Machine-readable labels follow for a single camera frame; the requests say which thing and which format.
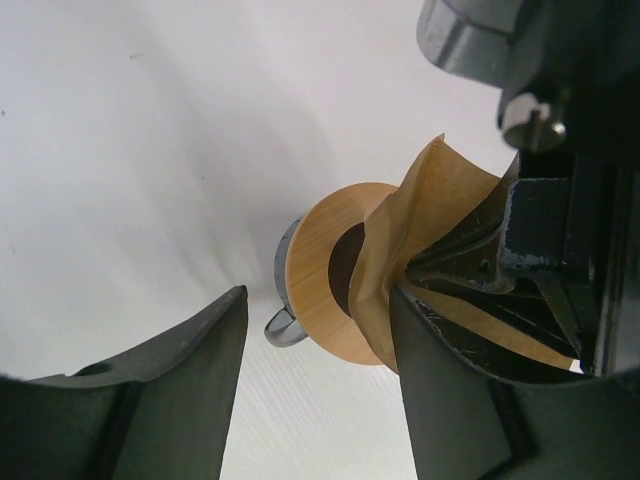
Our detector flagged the clear glass pitcher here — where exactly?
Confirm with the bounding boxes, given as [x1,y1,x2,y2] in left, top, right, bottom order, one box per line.
[264,217,307,348]

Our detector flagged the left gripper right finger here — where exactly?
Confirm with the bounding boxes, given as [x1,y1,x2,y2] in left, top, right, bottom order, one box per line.
[390,288,639,479]

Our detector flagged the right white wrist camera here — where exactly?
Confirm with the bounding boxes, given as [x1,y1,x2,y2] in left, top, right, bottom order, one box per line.
[416,0,522,88]

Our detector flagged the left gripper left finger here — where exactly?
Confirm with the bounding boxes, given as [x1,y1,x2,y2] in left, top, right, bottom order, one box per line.
[1,286,248,479]

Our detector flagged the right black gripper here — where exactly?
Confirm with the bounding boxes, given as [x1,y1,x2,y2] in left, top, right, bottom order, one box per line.
[406,1,639,374]

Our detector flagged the wooden dripper stand ring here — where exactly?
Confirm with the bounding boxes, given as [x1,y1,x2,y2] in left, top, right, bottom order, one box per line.
[284,182,401,367]

